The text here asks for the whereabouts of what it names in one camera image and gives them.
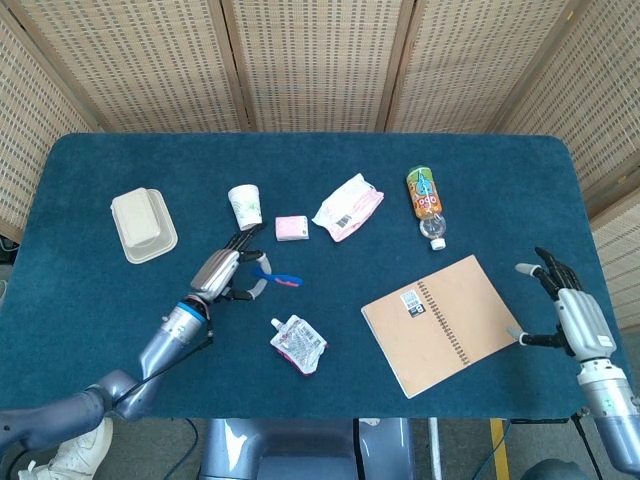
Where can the pink white wet wipes pack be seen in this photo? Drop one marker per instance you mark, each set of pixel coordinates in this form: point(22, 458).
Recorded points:
point(345, 205)

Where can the white pole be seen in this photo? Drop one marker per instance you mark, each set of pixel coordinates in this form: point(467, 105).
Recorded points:
point(435, 450)

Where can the brown spiral notebook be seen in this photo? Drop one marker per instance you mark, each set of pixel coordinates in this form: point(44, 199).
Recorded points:
point(450, 325)

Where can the beige takeaway food box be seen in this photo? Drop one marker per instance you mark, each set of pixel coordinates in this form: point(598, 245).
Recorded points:
point(140, 220)

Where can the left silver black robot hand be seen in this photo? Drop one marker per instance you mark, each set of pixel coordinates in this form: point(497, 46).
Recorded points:
point(215, 272)

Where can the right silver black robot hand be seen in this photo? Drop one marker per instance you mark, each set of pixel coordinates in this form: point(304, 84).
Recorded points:
point(585, 320)

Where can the small pink tissue pack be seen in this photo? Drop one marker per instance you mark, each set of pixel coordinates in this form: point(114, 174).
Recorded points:
point(291, 227)

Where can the white sneaker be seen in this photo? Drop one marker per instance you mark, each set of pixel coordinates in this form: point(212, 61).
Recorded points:
point(80, 457)

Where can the blue toothbrush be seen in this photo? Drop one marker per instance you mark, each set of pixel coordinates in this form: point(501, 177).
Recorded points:
point(280, 278)

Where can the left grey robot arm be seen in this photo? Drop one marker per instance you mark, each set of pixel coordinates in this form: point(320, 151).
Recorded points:
point(165, 340)

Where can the white paper cup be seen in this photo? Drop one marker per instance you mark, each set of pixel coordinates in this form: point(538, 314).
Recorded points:
point(246, 205)

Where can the crumpled white spout pouch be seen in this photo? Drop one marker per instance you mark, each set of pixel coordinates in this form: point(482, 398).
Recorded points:
point(300, 345)

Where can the bamboo folding screen panel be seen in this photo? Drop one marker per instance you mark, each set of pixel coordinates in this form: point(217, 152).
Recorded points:
point(30, 125)
point(320, 60)
point(150, 60)
point(460, 60)
point(600, 100)

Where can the blue felt table cover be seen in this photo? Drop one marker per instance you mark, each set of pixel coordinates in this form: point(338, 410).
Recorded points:
point(320, 155)

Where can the yellow floor tape strip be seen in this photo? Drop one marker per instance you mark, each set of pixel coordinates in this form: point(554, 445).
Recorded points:
point(500, 460)

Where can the grey blue robot torso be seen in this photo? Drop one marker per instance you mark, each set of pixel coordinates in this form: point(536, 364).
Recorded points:
point(300, 450)

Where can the orange label drink bottle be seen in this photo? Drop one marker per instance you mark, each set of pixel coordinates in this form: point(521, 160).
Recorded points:
point(425, 195)

